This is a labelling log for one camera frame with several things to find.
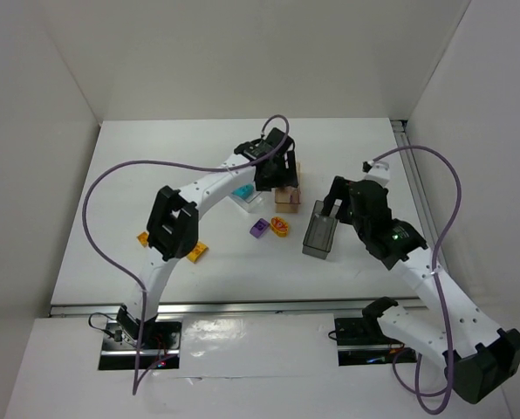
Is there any front aluminium rail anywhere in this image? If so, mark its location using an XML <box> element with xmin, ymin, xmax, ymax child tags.
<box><xmin>48</xmin><ymin>297</ymin><xmax>431</xmax><ymax>318</ymax></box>

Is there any dark grey translucent container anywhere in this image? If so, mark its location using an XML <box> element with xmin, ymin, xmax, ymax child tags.
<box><xmin>302</xmin><ymin>200</ymin><xmax>338</xmax><ymax>260</ymax></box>

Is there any purple rounded lego brick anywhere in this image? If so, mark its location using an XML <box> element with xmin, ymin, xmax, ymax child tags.
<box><xmin>250</xmin><ymin>218</ymin><xmax>270</xmax><ymax>239</ymax></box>

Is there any clear plastic container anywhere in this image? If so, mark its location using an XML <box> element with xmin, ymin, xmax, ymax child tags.
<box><xmin>229</xmin><ymin>183</ymin><xmax>263</xmax><ymax>213</ymax></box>

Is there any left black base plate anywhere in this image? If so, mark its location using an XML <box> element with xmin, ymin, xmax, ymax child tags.
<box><xmin>98</xmin><ymin>320</ymin><xmax>182</xmax><ymax>371</ymax></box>

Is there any right aluminium rail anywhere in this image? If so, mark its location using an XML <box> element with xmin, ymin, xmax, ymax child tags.
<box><xmin>390</xmin><ymin>120</ymin><xmax>440</xmax><ymax>249</ymax></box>

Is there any aluminium rail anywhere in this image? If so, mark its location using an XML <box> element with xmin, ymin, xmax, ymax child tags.
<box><xmin>48</xmin><ymin>297</ymin><xmax>431</xmax><ymax>318</ymax></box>
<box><xmin>390</xmin><ymin>120</ymin><xmax>440</xmax><ymax>249</ymax></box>

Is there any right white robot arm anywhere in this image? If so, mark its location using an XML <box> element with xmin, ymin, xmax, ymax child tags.
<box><xmin>321</xmin><ymin>176</ymin><xmax>520</xmax><ymax>404</ymax></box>

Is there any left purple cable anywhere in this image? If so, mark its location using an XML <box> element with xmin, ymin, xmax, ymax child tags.
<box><xmin>81</xmin><ymin>114</ymin><xmax>292</xmax><ymax>396</ymax></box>

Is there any teal rounded lego brick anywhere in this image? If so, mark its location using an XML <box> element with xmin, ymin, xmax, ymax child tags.
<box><xmin>232</xmin><ymin>184</ymin><xmax>254</xmax><ymax>201</ymax></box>

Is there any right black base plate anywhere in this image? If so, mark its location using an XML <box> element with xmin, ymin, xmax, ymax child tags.
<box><xmin>327</xmin><ymin>317</ymin><xmax>416</xmax><ymax>367</ymax></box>

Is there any yellow butterfly lego brick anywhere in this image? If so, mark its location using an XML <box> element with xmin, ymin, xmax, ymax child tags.
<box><xmin>270</xmin><ymin>216</ymin><xmax>290</xmax><ymax>237</ymax></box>

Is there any orange translucent container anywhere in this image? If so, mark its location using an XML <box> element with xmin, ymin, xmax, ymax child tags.
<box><xmin>274</xmin><ymin>162</ymin><xmax>301</xmax><ymax>214</ymax></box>

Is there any small yellow lego brick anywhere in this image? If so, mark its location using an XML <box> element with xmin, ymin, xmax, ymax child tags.
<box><xmin>137</xmin><ymin>231</ymin><xmax>148</xmax><ymax>248</ymax></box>

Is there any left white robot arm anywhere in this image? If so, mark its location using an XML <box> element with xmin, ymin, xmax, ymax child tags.
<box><xmin>117</xmin><ymin>127</ymin><xmax>298</xmax><ymax>345</ymax></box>

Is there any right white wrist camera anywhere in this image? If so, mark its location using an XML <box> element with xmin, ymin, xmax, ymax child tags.
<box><xmin>362</xmin><ymin>161</ymin><xmax>391</xmax><ymax>187</ymax></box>

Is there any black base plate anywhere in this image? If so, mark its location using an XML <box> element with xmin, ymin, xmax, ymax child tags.
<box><xmin>98</xmin><ymin>320</ymin><xmax>182</xmax><ymax>371</ymax></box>
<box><xmin>327</xmin><ymin>317</ymin><xmax>416</xmax><ymax>367</ymax></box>

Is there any yellow curved lego brick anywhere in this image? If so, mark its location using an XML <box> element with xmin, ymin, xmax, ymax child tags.
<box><xmin>187</xmin><ymin>241</ymin><xmax>209</xmax><ymax>264</ymax></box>

